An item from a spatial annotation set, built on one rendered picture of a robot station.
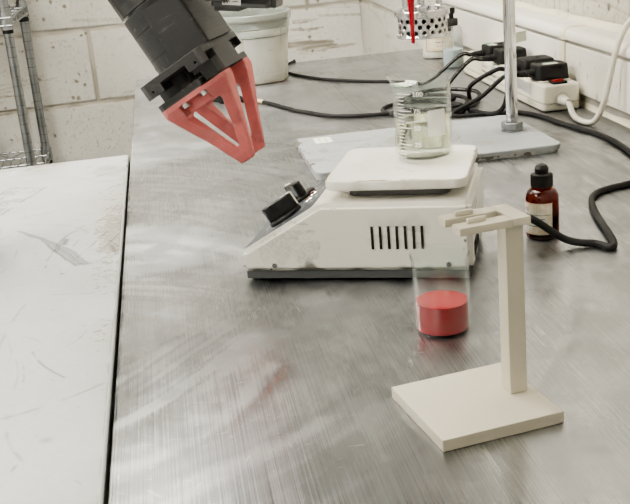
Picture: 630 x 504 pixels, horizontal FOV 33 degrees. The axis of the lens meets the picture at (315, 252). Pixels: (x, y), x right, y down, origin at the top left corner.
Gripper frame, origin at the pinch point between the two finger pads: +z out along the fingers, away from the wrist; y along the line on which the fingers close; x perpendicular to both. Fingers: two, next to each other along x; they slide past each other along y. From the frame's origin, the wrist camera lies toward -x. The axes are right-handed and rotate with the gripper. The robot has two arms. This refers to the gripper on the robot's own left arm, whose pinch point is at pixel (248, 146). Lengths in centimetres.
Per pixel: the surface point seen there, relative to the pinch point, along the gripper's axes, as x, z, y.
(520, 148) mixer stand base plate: -13.4, 19.5, 38.7
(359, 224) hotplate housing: -5.7, 10.3, -3.7
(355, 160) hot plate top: -6.2, 6.4, 3.9
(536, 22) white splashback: -19, 12, 84
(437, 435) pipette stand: -11.6, 18.9, -31.3
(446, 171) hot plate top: -13.6, 10.7, -0.9
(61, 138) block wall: 131, -26, 209
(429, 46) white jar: 3, 8, 118
